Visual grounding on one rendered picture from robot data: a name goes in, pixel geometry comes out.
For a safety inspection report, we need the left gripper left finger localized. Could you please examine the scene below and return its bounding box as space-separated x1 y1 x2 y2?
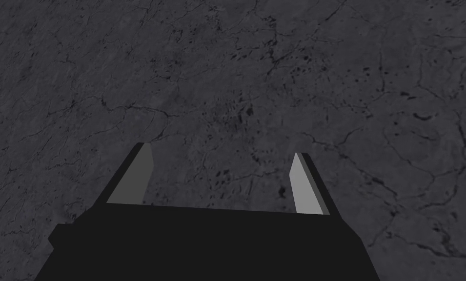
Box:
94 142 155 205

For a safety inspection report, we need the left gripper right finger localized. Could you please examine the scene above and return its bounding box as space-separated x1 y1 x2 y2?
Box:
289 152 342 218

